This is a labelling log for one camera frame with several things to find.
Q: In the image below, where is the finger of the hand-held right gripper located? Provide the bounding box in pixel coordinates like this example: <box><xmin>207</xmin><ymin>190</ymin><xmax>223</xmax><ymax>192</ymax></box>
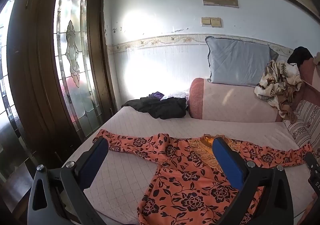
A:
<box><xmin>304</xmin><ymin>151</ymin><xmax>317</xmax><ymax>178</ymax></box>

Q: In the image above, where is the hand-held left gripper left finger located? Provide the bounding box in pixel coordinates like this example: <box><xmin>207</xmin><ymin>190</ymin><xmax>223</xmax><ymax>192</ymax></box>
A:
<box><xmin>27</xmin><ymin>137</ymin><xmax>109</xmax><ymax>225</ymax></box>

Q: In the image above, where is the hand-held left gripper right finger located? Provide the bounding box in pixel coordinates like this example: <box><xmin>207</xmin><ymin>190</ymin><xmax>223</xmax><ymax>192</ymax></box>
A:
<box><xmin>212</xmin><ymin>136</ymin><xmax>293</xmax><ymax>225</ymax></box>

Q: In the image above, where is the orange floral dress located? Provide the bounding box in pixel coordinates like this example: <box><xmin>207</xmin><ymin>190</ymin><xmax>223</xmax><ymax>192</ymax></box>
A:
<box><xmin>92</xmin><ymin>129</ymin><xmax>314</xmax><ymax>225</ymax></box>

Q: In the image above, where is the black clothes pile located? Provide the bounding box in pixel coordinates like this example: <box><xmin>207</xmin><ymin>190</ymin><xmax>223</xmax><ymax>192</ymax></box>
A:
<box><xmin>121</xmin><ymin>96</ymin><xmax>187</xmax><ymax>119</ymax></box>

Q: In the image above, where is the striped floral cushion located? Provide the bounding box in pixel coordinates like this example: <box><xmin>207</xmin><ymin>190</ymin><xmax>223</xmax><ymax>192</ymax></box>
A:
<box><xmin>285</xmin><ymin>100</ymin><xmax>320</xmax><ymax>156</ymax></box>

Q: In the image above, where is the pink sofa bed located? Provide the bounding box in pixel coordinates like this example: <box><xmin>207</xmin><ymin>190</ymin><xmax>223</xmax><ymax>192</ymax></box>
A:
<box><xmin>60</xmin><ymin>52</ymin><xmax>320</xmax><ymax>225</ymax></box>

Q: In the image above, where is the cream floral blanket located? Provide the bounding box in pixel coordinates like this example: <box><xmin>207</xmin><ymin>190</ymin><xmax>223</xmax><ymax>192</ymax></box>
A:
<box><xmin>254</xmin><ymin>60</ymin><xmax>303</xmax><ymax>121</ymax></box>

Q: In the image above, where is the clear plastic bag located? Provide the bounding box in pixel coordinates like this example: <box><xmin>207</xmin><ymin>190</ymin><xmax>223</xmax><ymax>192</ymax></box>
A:
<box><xmin>161</xmin><ymin>88</ymin><xmax>191</xmax><ymax>102</ymax></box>

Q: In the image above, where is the grey-blue pillow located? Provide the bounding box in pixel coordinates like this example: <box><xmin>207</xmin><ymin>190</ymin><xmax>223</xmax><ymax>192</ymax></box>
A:
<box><xmin>205</xmin><ymin>36</ymin><xmax>279</xmax><ymax>87</ymax></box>

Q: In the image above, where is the black cloth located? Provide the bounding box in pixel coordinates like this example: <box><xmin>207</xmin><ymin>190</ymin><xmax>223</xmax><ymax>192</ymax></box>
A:
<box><xmin>287</xmin><ymin>47</ymin><xmax>314</xmax><ymax>68</ymax></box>

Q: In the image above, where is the wooden stained glass door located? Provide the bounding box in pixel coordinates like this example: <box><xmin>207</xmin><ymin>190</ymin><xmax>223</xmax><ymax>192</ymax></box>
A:
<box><xmin>6</xmin><ymin>0</ymin><xmax>118</xmax><ymax>166</ymax></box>

